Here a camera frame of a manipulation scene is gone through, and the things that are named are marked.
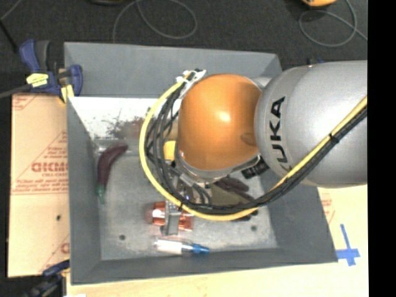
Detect white and blue marker pen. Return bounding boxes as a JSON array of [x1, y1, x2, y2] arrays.
[[153, 239, 210, 256]]

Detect yellow round object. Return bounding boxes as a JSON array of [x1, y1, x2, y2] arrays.
[[163, 140, 178, 161]]

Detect purple toy eggplant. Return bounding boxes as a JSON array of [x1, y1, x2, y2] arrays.
[[95, 144, 129, 205]]

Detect grey metal bin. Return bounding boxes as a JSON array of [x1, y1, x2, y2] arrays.
[[63, 41, 339, 285]]

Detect brown cardboard board red print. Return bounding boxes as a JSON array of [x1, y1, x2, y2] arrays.
[[6, 92, 337, 278]]

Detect shiny copper-coloured object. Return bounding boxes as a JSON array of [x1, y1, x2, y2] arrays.
[[144, 200, 196, 233]]

